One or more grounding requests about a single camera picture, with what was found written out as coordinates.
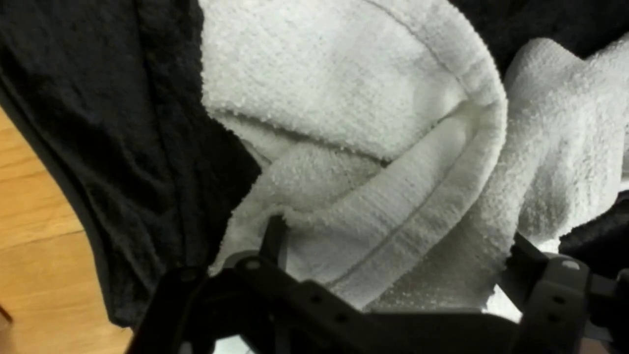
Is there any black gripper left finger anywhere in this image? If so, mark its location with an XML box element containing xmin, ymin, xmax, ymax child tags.
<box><xmin>125</xmin><ymin>214</ymin><xmax>394</xmax><ymax>354</ymax></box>

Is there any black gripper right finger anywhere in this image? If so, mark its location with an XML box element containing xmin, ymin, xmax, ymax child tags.
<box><xmin>500</xmin><ymin>234</ymin><xmax>629</xmax><ymax>354</ymax></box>

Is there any white terry towel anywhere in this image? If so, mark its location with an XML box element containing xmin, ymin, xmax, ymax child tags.
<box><xmin>196</xmin><ymin>0</ymin><xmax>629</xmax><ymax>330</ymax></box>

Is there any black tablecloth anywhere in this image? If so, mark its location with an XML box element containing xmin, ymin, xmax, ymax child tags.
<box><xmin>0</xmin><ymin>0</ymin><xmax>629</xmax><ymax>330</ymax></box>

